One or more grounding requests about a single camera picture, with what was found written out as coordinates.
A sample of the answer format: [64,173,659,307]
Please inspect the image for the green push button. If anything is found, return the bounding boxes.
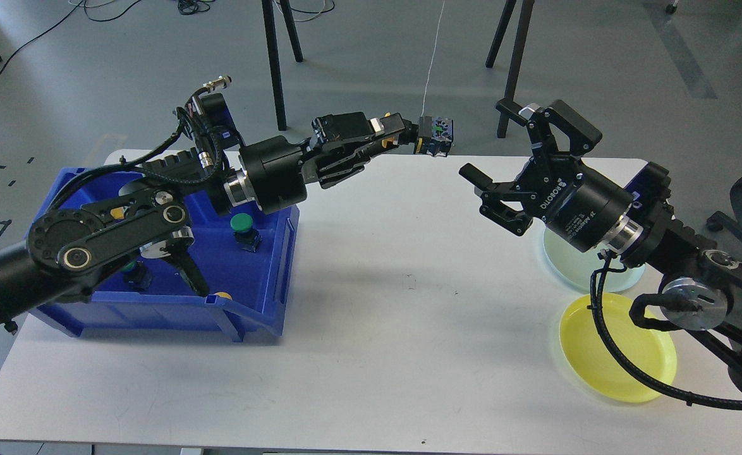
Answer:
[229,212,262,253]
[120,261,152,292]

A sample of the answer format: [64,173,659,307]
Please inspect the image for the black stand legs right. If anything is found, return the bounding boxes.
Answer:
[485,1,535,138]

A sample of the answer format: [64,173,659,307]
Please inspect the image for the black stand legs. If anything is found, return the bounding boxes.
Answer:
[262,0,305,131]
[485,1,535,138]

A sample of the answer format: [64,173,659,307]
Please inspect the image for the yellow push button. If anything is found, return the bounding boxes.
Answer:
[413,116,454,157]
[110,207,126,220]

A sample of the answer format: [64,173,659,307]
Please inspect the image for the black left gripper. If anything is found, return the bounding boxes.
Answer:
[224,112,419,215]

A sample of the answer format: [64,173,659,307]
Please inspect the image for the black floor cables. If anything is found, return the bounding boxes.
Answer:
[0,0,337,107]

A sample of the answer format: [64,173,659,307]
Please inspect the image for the black stand legs left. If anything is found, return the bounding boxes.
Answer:
[262,0,305,131]

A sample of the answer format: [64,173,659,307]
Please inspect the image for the yellow plate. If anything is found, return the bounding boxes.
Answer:
[559,293,679,404]

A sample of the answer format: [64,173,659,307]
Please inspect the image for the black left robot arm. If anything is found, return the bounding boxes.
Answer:
[0,76,430,333]

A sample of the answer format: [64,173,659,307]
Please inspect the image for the yellow push button back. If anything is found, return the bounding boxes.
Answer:
[110,207,126,220]

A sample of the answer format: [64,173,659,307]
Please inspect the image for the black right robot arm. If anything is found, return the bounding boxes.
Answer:
[459,98,742,411]

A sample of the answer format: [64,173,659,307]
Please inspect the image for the white cable on floor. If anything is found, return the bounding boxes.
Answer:
[420,0,447,118]

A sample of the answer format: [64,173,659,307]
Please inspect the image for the pale green plate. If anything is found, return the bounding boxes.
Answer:
[542,227,646,292]

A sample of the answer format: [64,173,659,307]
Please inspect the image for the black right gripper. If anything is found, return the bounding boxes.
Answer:
[459,98,632,252]

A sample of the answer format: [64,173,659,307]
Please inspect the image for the blue plastic bin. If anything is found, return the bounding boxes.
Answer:
[30,191,300,343]

